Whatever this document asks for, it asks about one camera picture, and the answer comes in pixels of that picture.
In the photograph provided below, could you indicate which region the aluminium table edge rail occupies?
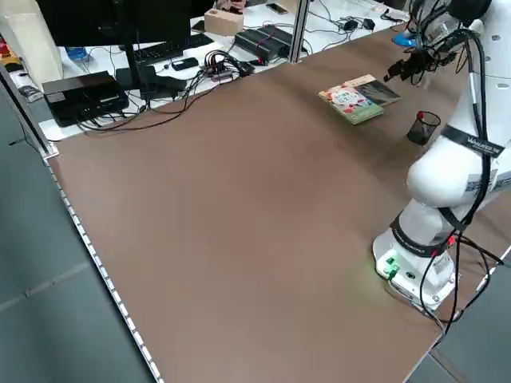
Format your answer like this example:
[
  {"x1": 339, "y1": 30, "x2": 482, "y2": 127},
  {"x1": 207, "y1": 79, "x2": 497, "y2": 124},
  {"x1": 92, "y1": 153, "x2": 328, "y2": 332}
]
[{"x1": 46, "y1": 157, "x2": 164, "y2": 383}]

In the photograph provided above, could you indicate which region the black computer monitor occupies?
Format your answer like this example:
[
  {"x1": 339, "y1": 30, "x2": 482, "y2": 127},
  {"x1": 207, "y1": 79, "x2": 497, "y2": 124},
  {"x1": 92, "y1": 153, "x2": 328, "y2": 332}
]
[{"x1": 35, "y1": 0, "x2": 192, "y2": 101}]

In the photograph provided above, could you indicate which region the small black handheld device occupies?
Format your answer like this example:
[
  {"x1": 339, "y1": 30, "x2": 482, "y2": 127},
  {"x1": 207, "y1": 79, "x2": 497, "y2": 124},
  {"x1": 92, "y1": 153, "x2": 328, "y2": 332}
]
[{"x1": 170, "y1": 57, "x2": 199, "y2": 72}]

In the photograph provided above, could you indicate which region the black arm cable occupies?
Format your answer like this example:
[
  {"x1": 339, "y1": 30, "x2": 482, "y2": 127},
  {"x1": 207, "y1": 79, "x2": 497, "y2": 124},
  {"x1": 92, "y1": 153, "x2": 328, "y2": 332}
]
[{"x1": 410, "y1": 0, "x2": 506, "y2": 334}]

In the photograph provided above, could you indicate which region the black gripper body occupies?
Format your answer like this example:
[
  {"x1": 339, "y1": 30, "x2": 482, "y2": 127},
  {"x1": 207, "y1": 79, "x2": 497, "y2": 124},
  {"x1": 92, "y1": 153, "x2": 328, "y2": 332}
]
[{"x1": 414, "y1": 37, "x2": 456, "y2": 73}]

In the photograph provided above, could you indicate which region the black mesh pen holder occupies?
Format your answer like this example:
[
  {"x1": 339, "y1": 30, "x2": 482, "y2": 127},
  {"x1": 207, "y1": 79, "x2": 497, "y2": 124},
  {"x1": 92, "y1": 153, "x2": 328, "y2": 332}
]
[{"x1": 406, "y1": 110, "x2": 442, "y2": 146}]

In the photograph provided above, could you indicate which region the aluminium frame post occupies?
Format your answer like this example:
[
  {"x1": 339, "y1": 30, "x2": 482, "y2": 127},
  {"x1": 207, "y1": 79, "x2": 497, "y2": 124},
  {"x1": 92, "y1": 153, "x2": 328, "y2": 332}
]
[
  {"x1": 287, "y1": 0, "x2": 311, "y2": 65},
  {"x1": 0, "y1": 63, "x2": 61, "y2": 160}
]

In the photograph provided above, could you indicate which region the black ribbed heat-sink box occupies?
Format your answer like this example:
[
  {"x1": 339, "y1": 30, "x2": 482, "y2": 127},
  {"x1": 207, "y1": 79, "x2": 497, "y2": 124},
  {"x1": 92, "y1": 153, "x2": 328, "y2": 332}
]
[{"x1": 233, "y1": 25, "x2": 299, "y2": 65}]

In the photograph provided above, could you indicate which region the dark book with hands cover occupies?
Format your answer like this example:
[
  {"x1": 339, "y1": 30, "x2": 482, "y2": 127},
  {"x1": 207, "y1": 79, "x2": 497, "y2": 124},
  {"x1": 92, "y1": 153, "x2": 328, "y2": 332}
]
[{"x1": 343, "y1": 73, "x2": 402, "y2": 108}]

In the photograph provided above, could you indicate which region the flat black electronics box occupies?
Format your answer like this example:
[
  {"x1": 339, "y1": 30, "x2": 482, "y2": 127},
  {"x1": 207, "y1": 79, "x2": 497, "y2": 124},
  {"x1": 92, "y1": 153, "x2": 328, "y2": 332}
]
[{"x1": 42, "y1": 70, "x2": 131, "y2": 128}]

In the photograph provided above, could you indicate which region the brown cardboard box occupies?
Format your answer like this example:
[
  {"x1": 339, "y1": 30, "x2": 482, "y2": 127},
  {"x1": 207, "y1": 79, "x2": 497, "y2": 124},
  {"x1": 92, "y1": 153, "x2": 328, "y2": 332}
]
[{"x1": 203, "y1": 8, "x2": 245, "y2": 37}]

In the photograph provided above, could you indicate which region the black cable hub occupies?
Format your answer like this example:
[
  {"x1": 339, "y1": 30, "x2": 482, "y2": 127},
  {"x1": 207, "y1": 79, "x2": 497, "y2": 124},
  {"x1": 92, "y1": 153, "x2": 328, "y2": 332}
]
[{"x1": 204, "y1": 49, "x2": 256, "y2": 84}]

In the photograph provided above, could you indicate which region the green juice recipe book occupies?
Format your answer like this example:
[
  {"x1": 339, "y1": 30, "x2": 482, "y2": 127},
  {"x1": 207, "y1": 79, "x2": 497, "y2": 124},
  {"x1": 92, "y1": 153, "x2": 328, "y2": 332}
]
[{"x1": 317, "y1": 82, "x2": 386, "y2": 126}]

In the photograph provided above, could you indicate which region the black keyboard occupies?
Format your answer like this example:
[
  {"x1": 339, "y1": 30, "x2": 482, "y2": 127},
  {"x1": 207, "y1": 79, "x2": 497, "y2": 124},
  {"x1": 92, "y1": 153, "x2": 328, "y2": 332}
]
[{"x1": 133, "y1": 34, "x2": 216, "y2": 65}]

